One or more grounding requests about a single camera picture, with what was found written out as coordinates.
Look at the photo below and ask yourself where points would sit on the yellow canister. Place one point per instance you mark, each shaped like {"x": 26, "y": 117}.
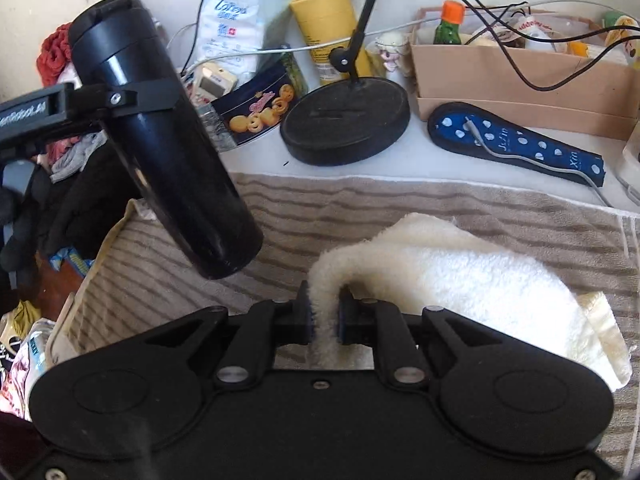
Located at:
{"x": 325, "y": 20}

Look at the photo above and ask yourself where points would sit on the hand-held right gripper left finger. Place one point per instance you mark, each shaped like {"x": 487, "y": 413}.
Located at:
{"x": 302, "y": 322}

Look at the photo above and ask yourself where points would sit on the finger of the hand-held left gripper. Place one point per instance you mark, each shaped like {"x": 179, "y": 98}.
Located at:
{"x": 145, "y": 96}

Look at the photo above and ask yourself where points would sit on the grey cloth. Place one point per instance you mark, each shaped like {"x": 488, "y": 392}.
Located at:
{"x": 77, "y": 157}

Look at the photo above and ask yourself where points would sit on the white tissue pack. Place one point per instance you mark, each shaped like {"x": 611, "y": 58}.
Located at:
{"x": 230, "y": 30}

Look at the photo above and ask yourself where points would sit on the grey striped towel mat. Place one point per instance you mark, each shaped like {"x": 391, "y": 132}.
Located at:
{"x": 400, "y": 200}

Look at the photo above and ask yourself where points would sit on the black articulated stand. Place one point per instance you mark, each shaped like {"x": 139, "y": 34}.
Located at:
{"x": 345, "y": 120}

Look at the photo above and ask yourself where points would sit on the white remote control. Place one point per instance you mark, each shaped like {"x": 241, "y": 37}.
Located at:
{"x": 212, "y": 82}

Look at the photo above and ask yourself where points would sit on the green bottle orange cap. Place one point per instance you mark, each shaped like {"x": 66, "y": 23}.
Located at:
{"x": 447, "y": 30}

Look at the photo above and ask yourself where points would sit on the small doll figurine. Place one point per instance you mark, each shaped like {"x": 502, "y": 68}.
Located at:
{"x": 392, "y": 50}

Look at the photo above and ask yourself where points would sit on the red knit cloth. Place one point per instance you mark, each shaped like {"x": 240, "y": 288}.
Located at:
{"x": 52, "y": 55}

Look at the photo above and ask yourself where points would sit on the black cloth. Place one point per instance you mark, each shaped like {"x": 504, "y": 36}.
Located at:
{"x": 85, "y": 210}

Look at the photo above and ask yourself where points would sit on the round cookie tin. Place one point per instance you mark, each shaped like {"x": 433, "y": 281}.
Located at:
{"x": 260, "y": 110}

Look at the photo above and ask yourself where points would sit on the blue dotted slipper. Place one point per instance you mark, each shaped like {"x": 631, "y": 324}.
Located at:
{"x": 525, "y": 146}

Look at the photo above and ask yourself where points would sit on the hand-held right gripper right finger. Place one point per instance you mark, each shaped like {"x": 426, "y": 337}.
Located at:
{"x": 347, "y": 320}

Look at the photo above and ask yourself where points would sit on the long cardboard box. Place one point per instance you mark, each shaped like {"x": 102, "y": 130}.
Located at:
{"x": 500, "y": 75}

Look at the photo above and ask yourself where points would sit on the white fluffy towel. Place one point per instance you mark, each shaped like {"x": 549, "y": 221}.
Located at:
{"x": 475, "y": 280}

